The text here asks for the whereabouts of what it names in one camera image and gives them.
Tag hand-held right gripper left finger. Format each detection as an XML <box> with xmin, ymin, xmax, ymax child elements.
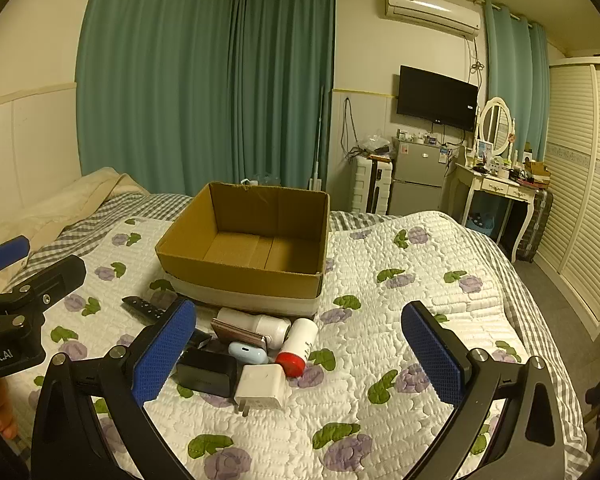
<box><xmin>30</xmin><ymin>299</ymin><xmax>198</xmax><ymax>480</ymax></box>

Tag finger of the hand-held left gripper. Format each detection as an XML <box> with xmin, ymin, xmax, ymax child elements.
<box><xmin>0</xmin><ymin>255</ymin><xmax>87</xmax><ymax>332</ymax></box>
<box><xmin>0</xmin><ymin>236</ymin><xmax>31</xmax><ymax>277</ymax></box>

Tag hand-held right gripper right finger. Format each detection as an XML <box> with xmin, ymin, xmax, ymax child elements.
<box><xmin>401</xmin><ymin>301</ymin><xmax>566</xmax><ymax>480</ymax></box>

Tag black power adapter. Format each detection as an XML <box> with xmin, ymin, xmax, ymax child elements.
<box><xmin>176</xmin><ymin>347</ymin><xmax>238</xmax><ymax>398</ymax></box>

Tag black remote control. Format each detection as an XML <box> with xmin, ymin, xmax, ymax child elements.
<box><xmin>121</xmin><ymin>296</ymin><xmax>213</xmax><ymax>351</ymax></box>

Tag pink brown wallet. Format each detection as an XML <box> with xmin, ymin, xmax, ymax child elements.
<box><xmin>211</xmin><ymin>317</ymin><xmax>271</xmax><ymax>356</ymax></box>

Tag light blue earbuds case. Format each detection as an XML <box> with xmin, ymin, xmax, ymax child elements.
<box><xmin>228</xmin><ymin>341</ymin><xmax>270</xmax><ymax>365</ymax></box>

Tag white plastic bottle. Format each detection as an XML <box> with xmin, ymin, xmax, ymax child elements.
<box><xmin>216</xmin><ymin>307</ymin><xmax>292</xmax><ymax>351</ymax></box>

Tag white plug charger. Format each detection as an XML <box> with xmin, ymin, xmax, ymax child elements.
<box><xmin>234</xmin><ymin>364</ymin><xmax>285</xmax><ymax>417</ymax></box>

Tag brown cardboard box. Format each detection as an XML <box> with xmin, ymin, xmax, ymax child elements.
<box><xmin>155</xmin><ymin>182</ymin><xmax>330</xmax><ymax>319</ymax></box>

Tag white bottle with red cap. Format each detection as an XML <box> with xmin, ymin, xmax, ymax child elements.
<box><xmin>275</xmin><ymin>318</ymin><xmax>317</xmax><ymax>379</ymax></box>

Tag cream duvet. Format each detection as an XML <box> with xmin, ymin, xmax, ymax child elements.
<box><xmin>0</xmin><ymin>169</ymin><xmax>151</xmax><ymax>291</ymax></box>

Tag white floral quilt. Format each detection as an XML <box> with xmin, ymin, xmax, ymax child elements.
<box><xmin>5</xmin><ymin>210</ymin><xmax>588</xmax><ymax>480</ymax></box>

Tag blue plastic basin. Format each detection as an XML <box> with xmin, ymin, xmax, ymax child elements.
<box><xmin>467</xmin><ymin>212</ymin><xmax>496</xmax><ymax>236</ymax></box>

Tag dark suitcase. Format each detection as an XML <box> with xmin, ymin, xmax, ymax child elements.
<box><xmin>517</xmin><ymin>187</ymin><xmax>554</xmax><ymax>263</ymax></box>

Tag silver refrigerator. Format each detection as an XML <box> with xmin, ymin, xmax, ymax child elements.
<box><xmin>387</xmin><ymin>139</ymin><xmax>446</xmax><ymax>217</ymax></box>

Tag white dressing table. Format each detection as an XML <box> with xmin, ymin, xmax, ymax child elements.
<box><xmin>450</xmin><ymin>160</ymin><xmax>538</xmax><ymax>263</ymax></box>

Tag green curtain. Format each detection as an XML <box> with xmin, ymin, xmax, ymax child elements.
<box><xmin>232</xmin><ymin>0</ymin><xmax>337</xmax><ymax>192</ymax></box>
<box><xmin>75</xmin><ymin>0</ymin><xmax>238</xmax><ymax>198</ymax></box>
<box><xmin>482</xmin><ymin>0</ymin><xmax>551</xmax><ymax>161</ymax></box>

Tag clear plastic bag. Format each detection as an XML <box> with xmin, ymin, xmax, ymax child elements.
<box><xmin>357</xmin><ymin>131</ymin><xmax>396</xmax><ymax>157</ymax></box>

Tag white slatted wardrobe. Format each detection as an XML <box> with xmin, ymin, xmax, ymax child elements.
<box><xmin>535</xmin><ymin>57</ymin><xmax>600</xmax><ymax>336</ymax></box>

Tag white pole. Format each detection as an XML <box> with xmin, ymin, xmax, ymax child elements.
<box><xmin>309</xmin><ymin>85</ymin><xmax>327</xmax><ymax>191</ymax></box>

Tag oval white mirror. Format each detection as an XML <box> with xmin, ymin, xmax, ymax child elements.
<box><xmin>480</xmin><ymin>97</ymin><xmax>513</xmax><ymax>156</ymax></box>

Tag white air conditioner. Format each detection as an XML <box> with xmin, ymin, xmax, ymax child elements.
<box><xmin>384</xmin><ymin>0</ymin><xmax>482</xmax><ymax>37</ymax></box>

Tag hanging black cables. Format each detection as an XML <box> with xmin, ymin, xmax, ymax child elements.
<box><xmin>341</xmin><ymin>97</ymin><xmax>362</xmax><ymax>162</ymax></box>

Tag black wall television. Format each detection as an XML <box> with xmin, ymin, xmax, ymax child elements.
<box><xmin>396</xmin><ymin>65</ymin><xmax>479</xmax><ymax>131</ymax></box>

